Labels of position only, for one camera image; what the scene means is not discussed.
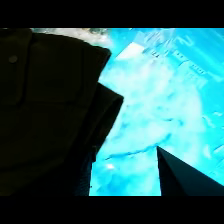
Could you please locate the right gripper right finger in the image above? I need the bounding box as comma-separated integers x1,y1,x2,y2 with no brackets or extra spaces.
156,145,224,196

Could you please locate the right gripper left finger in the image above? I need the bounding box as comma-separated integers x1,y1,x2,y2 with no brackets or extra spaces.
73,146,98,196

